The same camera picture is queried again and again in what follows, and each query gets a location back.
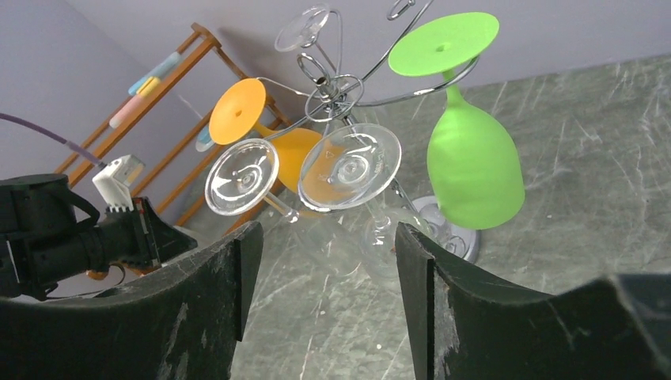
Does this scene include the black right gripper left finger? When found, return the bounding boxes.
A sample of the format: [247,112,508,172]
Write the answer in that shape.
[1,222,263,379]

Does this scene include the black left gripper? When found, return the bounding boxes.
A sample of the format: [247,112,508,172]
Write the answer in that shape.
[79,196,198,272]

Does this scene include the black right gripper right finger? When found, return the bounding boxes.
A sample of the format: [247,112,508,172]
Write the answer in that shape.
[395,223,670,379]

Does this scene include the clear wine glass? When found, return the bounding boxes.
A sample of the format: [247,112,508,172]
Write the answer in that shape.
[274,2,342,74]
[298,123,432,280]
[204,138,361,277]

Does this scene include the orange plastic wine glass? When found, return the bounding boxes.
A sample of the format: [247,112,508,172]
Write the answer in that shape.
[209,78,321,193]

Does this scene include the green plastic wine glass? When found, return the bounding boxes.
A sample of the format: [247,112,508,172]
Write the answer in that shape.
[388,11,525,230]

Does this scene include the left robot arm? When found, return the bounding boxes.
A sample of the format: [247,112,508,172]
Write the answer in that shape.
[1,173,197,301]

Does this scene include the chrome wine glass rack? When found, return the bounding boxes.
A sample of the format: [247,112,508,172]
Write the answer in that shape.
[260,1,481,263]

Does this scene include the wooden shelf rack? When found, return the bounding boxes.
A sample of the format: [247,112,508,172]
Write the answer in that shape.
[80,22,249,227]

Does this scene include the blue toothbrush package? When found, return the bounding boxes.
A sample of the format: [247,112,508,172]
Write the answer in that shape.
[195,124,214,153]

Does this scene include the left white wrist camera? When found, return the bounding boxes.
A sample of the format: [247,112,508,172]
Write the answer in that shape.
[93,154,145,211]

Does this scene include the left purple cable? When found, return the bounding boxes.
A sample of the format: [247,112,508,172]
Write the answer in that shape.
[0,112,108,169]

